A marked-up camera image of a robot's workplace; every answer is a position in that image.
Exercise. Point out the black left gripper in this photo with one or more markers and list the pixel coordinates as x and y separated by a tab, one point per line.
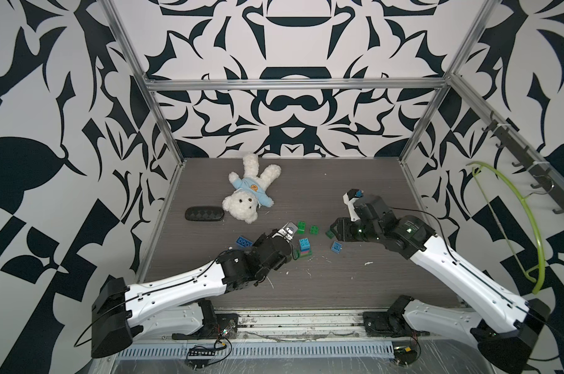
261	241

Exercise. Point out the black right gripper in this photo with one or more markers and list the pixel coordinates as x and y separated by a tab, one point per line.
342	229

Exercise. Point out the cyan lego brick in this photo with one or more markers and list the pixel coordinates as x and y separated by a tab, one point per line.
304	245

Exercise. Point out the long blue lego brick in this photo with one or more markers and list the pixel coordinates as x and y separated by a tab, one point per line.
243	242

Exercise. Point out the green long lego plate brick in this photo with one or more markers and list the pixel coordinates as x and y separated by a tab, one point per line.
300	254

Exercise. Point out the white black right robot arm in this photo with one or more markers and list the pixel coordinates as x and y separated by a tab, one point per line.
501	325

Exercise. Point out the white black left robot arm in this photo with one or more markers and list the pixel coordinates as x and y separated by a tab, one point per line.
121	312

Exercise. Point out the light blue lego brick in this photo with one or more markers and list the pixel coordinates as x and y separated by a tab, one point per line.
336	247

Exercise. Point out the white teddy bear blue shirt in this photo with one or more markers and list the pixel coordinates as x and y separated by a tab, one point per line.
250	190

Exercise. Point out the black remote control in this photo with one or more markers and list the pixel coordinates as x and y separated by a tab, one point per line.
204	213

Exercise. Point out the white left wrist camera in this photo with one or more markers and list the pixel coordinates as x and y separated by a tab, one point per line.
288	231

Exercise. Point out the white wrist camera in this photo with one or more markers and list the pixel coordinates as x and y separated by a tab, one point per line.
350	198
288	231

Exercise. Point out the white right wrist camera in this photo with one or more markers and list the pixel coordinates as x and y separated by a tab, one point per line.
350	198

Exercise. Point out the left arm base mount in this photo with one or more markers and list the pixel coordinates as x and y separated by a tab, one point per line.
211	324

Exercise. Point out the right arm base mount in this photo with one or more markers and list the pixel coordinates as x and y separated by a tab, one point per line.
391	323

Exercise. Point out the black wall hook rack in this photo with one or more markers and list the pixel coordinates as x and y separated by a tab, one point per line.
548	181

